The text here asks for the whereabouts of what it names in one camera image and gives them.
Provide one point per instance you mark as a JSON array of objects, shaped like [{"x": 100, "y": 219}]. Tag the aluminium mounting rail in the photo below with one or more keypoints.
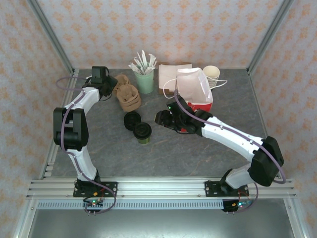
[{"x": 161, "y": 188}]

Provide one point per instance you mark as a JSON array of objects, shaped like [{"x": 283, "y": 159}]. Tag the mint green metal bucket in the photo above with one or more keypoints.
[{"x": 144, "y": 83}]

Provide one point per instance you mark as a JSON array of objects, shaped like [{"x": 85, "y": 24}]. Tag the white paper napkin stack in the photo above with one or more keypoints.
[{"x": 168, "y": 72}]

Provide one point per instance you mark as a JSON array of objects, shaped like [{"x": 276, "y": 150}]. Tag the aluminium frame post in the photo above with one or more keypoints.
[
  {"x": 270, "y": 32},
  {"x": 49, "y": 32}
]

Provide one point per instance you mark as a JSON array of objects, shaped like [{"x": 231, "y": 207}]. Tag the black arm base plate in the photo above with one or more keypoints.
[
  {"x": 109, "y": 188},
  {"x": 211, "y": 189}
]

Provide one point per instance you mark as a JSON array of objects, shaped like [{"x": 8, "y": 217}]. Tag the paper wrapped straw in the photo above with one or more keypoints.
[
  {"x": 152, "y": 63},
  {"x": 143, "y": 60},
  {"x": 138, "y": 62},
  {"x": 133, "y": 67}
]

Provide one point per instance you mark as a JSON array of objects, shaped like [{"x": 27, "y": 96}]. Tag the aluminium table side rail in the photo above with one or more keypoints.
[
  {"x": 49, "y": 158},
  {"x": 257, "y": 99}
]

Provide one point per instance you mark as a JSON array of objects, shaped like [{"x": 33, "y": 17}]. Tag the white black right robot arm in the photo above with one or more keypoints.
[{"x": 230, "y": 136}]

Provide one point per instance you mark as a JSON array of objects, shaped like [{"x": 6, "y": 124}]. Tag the black cup lid stack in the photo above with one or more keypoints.
[{"x": 132, "y": 120}]

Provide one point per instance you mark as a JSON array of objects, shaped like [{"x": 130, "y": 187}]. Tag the green cup with black lid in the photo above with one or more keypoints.
[{"x": 142, "y": 131}]

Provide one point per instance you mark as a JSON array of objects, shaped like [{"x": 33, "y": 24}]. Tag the stacked black paper cups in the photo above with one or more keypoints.
[{"x": 211, "y": 72}]

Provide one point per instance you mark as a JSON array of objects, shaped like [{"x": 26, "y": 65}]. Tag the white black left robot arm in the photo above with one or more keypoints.
[{"x": 71, "y": 129}]

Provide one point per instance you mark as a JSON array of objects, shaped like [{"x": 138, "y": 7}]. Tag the brown cardboard napkin box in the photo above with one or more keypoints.
[{"x": 162, "y": 91}]

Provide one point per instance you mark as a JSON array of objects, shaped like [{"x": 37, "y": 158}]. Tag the brown pulp cup carrier stack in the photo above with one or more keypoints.
[{"x": 128, "y": 95}]

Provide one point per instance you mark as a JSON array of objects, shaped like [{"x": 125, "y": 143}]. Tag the small circuit board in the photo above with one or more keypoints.
[
  {"x": 239, "y": 204},
  {"x": 94, "y": 203}
]

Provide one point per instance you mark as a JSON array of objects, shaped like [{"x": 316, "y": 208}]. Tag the white red paper bag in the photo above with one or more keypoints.
[{"x": 190, "y": 84}]

